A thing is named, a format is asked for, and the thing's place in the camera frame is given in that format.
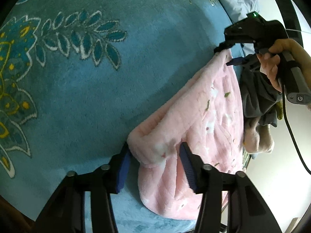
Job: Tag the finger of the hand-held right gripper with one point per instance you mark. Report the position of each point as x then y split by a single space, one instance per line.
220 48
237 61

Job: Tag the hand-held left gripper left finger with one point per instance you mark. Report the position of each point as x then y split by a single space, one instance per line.
122 172

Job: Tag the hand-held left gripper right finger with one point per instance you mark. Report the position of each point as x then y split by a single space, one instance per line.
187 167

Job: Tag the pink floral fleece garment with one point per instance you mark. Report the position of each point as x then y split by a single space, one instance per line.
206 126

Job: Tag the person's right hand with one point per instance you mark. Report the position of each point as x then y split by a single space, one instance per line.
269 68

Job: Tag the dark grey cloth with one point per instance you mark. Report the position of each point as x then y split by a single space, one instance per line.
257 97

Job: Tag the olive green cloth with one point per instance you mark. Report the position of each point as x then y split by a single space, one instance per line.
280 110

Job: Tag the beige cloth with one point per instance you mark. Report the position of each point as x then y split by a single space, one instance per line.
257 138

